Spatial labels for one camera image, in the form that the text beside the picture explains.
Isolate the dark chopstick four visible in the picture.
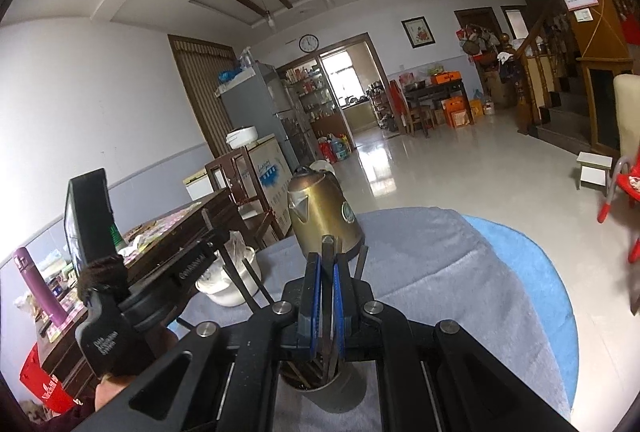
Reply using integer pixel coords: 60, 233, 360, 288
243, 259, 274, 304

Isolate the dark chopstick one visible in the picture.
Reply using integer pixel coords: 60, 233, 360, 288
201, 209, 259, 312

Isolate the dark chopstick three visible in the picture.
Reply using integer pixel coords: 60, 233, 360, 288
354, 244, 369, 280

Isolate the dark chopstick two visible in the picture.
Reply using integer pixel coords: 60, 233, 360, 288
321, 235, 335, 384

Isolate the dark chopstick five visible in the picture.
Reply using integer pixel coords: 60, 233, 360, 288
281, 362, 322, 389

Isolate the person's left hand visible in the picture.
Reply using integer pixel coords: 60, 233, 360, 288
94, 374, 136, 410

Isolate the grey metal utensil holder cup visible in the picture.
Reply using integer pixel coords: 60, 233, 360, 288
280, 360, 367, 414

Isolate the dark carved wooden sideboard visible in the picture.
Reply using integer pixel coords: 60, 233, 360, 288
37, 189, 258, 397

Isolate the purple thermos bottle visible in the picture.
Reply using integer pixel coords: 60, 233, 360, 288
13, 247, 68, 328

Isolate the green thermos flask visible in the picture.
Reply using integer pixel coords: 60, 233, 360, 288
110, 224, 128, 251

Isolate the white plastic bowl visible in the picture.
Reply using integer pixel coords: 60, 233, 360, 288
195, 259, 258, 308

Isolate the clear plastic bag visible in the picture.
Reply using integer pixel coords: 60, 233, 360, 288
224, 230, 255, 266

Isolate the grey table cloth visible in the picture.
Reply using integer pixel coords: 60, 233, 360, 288
180, 207, 570, 431

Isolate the brass electric kettle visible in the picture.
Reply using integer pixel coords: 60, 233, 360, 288
286, 166, 364, 261

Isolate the white chest freezer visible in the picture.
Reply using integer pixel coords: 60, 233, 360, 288
183, 134, 292, 240

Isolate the dark wooden chair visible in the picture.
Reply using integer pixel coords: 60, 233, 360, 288
205, 147, 285, 249

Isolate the blue table cover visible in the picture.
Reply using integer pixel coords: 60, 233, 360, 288
464, 215, 579, 409

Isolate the white rice cooker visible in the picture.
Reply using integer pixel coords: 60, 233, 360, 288
226, 126, 258, 149

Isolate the grey refrigerator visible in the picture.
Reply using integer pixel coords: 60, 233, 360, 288
217, 62, 321, 171

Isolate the dark wooden side table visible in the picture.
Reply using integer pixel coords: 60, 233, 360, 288
404, 79, 474, 136

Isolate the small white step stool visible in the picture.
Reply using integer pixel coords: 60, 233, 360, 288
576, 152, 613, 189

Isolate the red plastic child chair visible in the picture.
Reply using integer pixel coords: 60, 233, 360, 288
596, 153, 640, 263

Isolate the wooden staircase railing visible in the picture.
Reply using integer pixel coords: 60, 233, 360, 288
498, 6, 574, 135

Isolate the cream sofa armchair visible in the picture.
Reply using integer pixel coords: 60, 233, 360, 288
613, 74, 640, 160

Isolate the round wall clock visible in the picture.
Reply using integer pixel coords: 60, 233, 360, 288
298, 33, 320, 54

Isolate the framed wall picture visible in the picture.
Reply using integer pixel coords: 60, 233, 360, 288
401, 16, 434, 48

